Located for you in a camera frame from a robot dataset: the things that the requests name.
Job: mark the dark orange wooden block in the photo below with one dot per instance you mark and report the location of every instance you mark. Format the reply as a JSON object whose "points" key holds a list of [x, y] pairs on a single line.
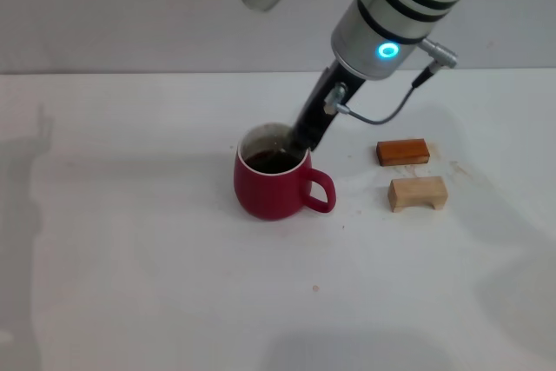
{"points": [[401, 153]]}

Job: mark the light wooden block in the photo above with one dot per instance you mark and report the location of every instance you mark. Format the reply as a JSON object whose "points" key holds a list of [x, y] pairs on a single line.
{"points": [[412, 193]]}

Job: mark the red ceramic mug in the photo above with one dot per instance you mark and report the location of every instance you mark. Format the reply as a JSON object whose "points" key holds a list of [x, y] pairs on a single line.
{"points": [[265, 193]]}

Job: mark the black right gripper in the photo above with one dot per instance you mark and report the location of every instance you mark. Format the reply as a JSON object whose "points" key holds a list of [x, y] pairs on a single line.
{"points": [[319, 104]]}

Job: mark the dark brown coffee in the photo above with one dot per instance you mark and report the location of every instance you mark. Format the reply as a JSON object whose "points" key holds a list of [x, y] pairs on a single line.
{"points": [[269, 164]]}

